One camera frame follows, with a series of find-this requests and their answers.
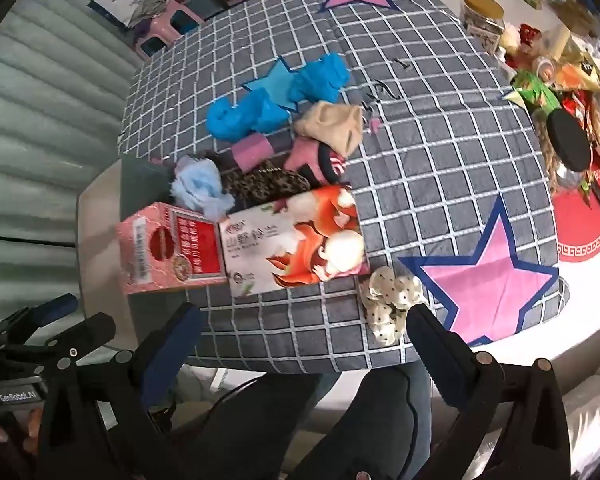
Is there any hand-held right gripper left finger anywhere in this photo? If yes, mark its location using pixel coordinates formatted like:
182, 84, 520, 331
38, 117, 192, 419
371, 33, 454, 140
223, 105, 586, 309
37, 302, 206, 480

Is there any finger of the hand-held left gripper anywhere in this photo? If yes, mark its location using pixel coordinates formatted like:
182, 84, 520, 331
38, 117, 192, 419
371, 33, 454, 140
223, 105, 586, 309
10, 312, 118, 367
0, 292, 81, 346

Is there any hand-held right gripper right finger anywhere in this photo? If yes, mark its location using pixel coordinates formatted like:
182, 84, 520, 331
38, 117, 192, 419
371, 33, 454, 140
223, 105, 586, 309
405, 302, 573, 480

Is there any white polka dot scrunchie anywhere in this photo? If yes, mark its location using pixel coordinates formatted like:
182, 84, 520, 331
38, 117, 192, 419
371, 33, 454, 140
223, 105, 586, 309
360, 266, 431, 346

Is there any light blue fluffy scrunchie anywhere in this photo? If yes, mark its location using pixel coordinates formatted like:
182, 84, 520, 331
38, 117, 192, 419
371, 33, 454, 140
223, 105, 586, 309
170, 157, 236, 221

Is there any leopard print cloth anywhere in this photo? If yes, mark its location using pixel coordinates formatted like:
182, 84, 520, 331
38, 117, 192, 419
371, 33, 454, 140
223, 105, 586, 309
222, 162, 313, 211

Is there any pink sponge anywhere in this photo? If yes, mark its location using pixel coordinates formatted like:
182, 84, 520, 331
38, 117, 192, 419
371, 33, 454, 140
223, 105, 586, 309
231, 132, 273, 172

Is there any pink sock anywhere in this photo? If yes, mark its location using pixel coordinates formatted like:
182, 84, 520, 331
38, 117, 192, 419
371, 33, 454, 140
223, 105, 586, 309
283, 139, 351, 186

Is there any blue cloth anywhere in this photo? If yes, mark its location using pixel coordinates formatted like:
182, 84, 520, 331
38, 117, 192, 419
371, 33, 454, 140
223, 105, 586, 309
287, 52, 352, 106
206, 87, 293, 142

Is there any beige sock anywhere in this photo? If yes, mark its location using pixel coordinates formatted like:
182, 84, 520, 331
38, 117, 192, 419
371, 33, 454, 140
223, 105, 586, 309
292, 101, 365, 155

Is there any person's left hand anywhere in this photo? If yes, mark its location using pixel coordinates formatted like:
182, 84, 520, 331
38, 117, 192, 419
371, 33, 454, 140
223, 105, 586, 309
0, 407, 46, 461

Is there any pink patterned carton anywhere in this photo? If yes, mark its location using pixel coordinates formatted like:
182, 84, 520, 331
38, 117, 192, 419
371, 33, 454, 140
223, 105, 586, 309
115, 201, 228, 296

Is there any white cushion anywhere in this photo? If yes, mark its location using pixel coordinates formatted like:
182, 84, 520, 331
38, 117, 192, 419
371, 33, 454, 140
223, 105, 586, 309
560, 350, 600, 480

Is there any white and orange carton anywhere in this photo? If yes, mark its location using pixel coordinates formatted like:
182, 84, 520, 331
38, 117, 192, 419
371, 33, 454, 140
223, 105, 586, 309
217, 185, 371, 297

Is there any red round mat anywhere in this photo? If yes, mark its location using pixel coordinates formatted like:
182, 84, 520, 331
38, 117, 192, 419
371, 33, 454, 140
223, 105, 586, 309
550, 150, 600, 265

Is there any pale green curtain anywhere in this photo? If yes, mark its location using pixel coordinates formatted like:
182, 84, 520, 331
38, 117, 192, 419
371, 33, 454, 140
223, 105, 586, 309
0, 0, 146, 321

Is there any grey checkered star blanket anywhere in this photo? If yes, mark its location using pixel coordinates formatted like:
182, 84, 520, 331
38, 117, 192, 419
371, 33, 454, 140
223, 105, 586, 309
117, 0, 571, 376

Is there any jar with black lid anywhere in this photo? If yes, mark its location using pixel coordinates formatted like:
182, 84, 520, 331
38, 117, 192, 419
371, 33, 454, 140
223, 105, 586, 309
535, 109, 593, 196

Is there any green snack packet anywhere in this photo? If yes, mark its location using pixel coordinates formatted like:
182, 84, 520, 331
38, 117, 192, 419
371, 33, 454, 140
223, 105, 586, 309
510, 70, 563, 111

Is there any pink plastic stool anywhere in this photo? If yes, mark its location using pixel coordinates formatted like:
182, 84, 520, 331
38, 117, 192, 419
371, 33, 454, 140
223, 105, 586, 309
132, 0, 206, 58

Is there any glass jar with gold lid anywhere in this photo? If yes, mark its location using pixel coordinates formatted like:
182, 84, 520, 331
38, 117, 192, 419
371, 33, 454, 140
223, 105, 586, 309
460, 0, 506, 53

